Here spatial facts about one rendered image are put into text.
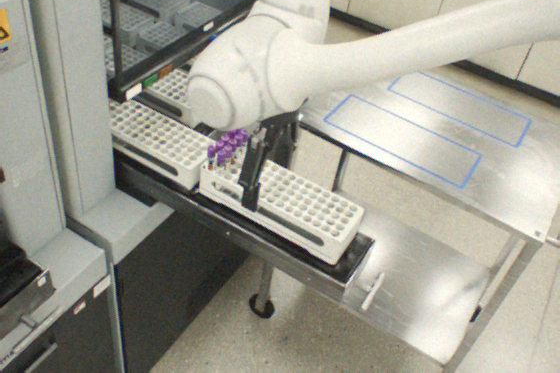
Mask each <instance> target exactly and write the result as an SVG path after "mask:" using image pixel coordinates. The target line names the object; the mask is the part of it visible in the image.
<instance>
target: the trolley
mask: <svg viewBox="0 0 560 373"><path fill-rule="evenodd" d="M302 129H303V130H305V131H307V132H309V133H311V134H313V135H315V136H316V137H318V138H320V139H322V140H324V141H326V142H328V143H330V144H334V145H336V146H338V147H340V148H341V149H342V151H341V154H340V162H339V166H338V168H337V172H336V176H335V179H334V183H333V187H332V190H331V192H333V193H335V194H337V195H339V196H340V197H342V198H344V199H346V200H348V201H350V202H352V203H354V204H356V205H358V206H360V207H362V208H363V211H364V212H363V217H362V219H361V222H360V225H359V228H358V231H359V232H361V233H362V234H364V235H366V236H370V237H372V238H373V239H376V243H375V245H374V248H373V251H372V253H371V256H370V258H369V260H368V263H367V264H366V266H365V267H364V269H363V271H362V272H361V275H360V277H359V279H358V280H360V281H361V282H363V283H365V284H367V285H369V286H372V284H373V282H374V281H375V279H376V278H377V277H378V275H379V273H380V272H382V273H384V274H385V278H384V279H383V281H382V284H381V286H380V288H379V290H378V291H377V293H376V295H375V296H374V298H373V300H372V301H371V302H370V304H369V306H368V307H367V309H366V311H365V312H364V313H361V312H359V305H360V303H361V301H362V300H363V299H364V297H365V296H366V294H367V293H365V292H364V291H362V290H360V289H359V288H357V287H355V286H353V287H352V289H351V290H350V292H349V293H348V295H347V297H346V298H345V300H344V301H343V302H342V304H341V305H340V307H342V308H343V309H345V310H347V311H348V312H350V313H352V314H353V315H355V316H357V317H358V318H359V319H361V320H364V321H366V322H367V323H369V324H371V325H372V326H374V327H376V328H377V329H379V331H381V332H383V333H384V334H386V335H388V336H389V337H391V338H392V337H393V338H394V339H396V340H398V342H400V343H402V344H403V345H405V346H407V347H408V348H410V349H412V350H413V351H415V352H416V353H417V354H420V355H422V356H424V357H425V358H427V359H429V360H430V361H432V362H434V363H435V364H436V365H438V366H439V367H441V368H443V370H442V371H441V373H454V371H455V370H456V369H457V368H458V367H459V365H460V364H461V362H462V361H463V359H464V358H465V356H466V355H467V353H468V352H469V350H470V349H471V348H472V347H473V346H474V343H475V341H476V340H477V338H478V337H479V335H480V334H481V332H482V331H483V330H484V329H485V328H486V326H487V325H488V323H489V322H490V320H491V319H492V317H493V316H494V313H495V311H496V310H497V309H498V308H499V307H500V305H501V304H502V302H503V301H504V299H505V298H506V296H507V295H508V293H509V292H510V290H511V289H513V287H514V284H515V283H516V281H517V280H518V278H519V277H520V275H521V274H522V272H523V271H524V269H525V268H527V266H528V265H529V263H530V262H531V260H532V257H533V256H534V254H535V253H536V251H537V250H538V248H542V247H543V245H544V244H545V243H548V244H549V245H551V246H553V247H557V248H560V229H559V232H558V235H557V238H556V239H555V238H553V237H551V236H549V235H548V233H549V229H550V226H551V224H552V221H553V218H554V216H555V213H556V210H557V209H558V206H559V203H560V125H559V124H557V123H554V122H552V121H550V120H548V119H546V118H544V117H541V116H539V115H537V114H534V113H532V112H530V111H526V110H523V109H521V108H519V107H516V106H515V105H512V104H510V103H508V102H505V101H503V100H501V99H498V98H497V97H495V96H492V95H490V94H487V93H485V92H483V91H480V90H479V89H477V88H474V87H470V86H467V85H465V84H462V83H461V82H459V81H456V80H454V79H452V78H449V77H447V76H444V75H442V74H441V73H438V72H436V71H434V70H431V69H426V70H422V71H420V72H416V73H412V74H409V75H405V76H403V77H399V78H395V79H392V80H384V81H382V82H378V83H374V84H370V85H366V86H362V87H359V88H354V89H349V90H343V91H338V92H332V93H326V94H319V95H315V96H313V97H312V98H310V99H309V100H308V101H306V102H305V103H304V104H303V105H302V106H301V110H300V115H299V131H298V142H297V143H293V145H295V146H297V148H296V150H295V152H292V154H291V159H290V164H289V169H288V170H290V171H292V172H293V169H294V165H295V160H296V156H297V151H298V146H299V142H300V137H301V132H302ZM350 154H353V155H355V156H357V157H359V158H361V159H363V160H364V161H366V162H368V163H370V164H372V165H374V166H376V167H378V168H382V169H384V170H385V171H387V172H389V173H391V174H393V175H395V176H397V177H399V178H401V179H403V180H405V181H407V182H408V183H410V184H412V185H414V186H416V187H418V188H420V189H422V190H426V191H427V192H429V193H431V194H433V195H435V196H437V197H439V198H441V199H443V200H445V201H446V202H448V203H450V204H452V205H454V206H456V207H458V208H460V209H462V210H464V211H467V212H469V213H471V214H473V215H475V216H477V217H479V218H481V219H483V220H484V221H486V222H488V223H490V224H492V225H494V226H496V227H498V228H500V229H501V230H505V231H507V232H509V233H511V235H510V237H509V238H508V240H507V242H506V243H505V245H504V246H503V248H502V250H501V251H500V252H499V255H498V257H497V258H496V260H495V262H494V263H493V265H492V267H491V268H489V267H487V266H485V265H483V264H482V263H481V262H479V261H477V260H475V259H473V258H471V257H469V256H467V255H465V254H464V253H461V252H459V251H457V250H455V249H453V248H451V247H449V246H447V245H446V244H445V243H443V242H441V241H439V240H437V239H435V238H433V237H431V236H429V235H428V234H425V233H423V232H421V231H419V230H417V229H415V228H413V227H412V226H410V225H408V224H406V223H405V222H403V221H401V220H399V219H397V218H395V217H394V216H392V215H390V214H388V213H385V212H383V211H381V210H379V209H377V208H376V207H374V206H372V205H370V204H368V203H366V202H364V201H363V200H361V199H360V198H358V197H356V196H354V195H352V194H350V193H348V192H346V191H342V190H341V189H340V188H341V185H342V181H343V178H344V174H345V171H346V168H347V165H348V161H349V158H350ZM519 238H520V239H522V240H524V241H526V243H525V244H524V246H523V247H522V249H521V250H520V251H519V253H518V254H517V256H516V259H515V260H514V262H513V263H512V265H511V266H510V268H509V270H507V272H506V273H505V275H504V276H503V278H502V279H501V281H500V282H499V284H498V285H497V288H496V290H495V291H494V292H493V294H492V295H491V297H490V298H489V300H488V301H487V303H486V304H485V306H484V308H483V309H482V308H481V307H480V306H479V305H478V304H479V302H480V300H481V298H482V297H483V295H484V294H485V292H486V291H487V290H488V288H489V287H490V285H491V284H492V282H493V281H494V279H495V277H496V276H497V274H498V271H499V270H500V269H501V267H502V266H503V264H504V263H505V261H506V259H507V258H508V256H509V255H510V253H511V252H512V250H513V249H514V248H515V246H516V243H517V242H518V240H519ZM274 267H275V266H273V265H271V264H269V263H268V262H267V261H265V263H264V269H263V274H262V280H261V284H260V290H259V294H254V295H252V297H251V298H250V299H249V301H248V303H249V306H250V308H251V310H252V311H253V312H254V313H255V314H256V315H257V316H259V317H260V318H263V319H269V318H271V316H272V315H273V314H274V312H275V308H274V305H273V303H271V301H270V300H269V299H270V293H268V292H269V287H270V283H271V279H272V274H273V269H274ZM275 268H276V267H275ZM469 322H473V325H472V327H471V328H470V330H468V332H467V333H466V335H465V336H464V338H463V339H462V341H461V342H460V340H461V338H462V336H463V333H464V331H465V330H466V328H467V326H468V323H469ZM459 342H460V344H459ZM458 344H459V345H458Z"/></svg>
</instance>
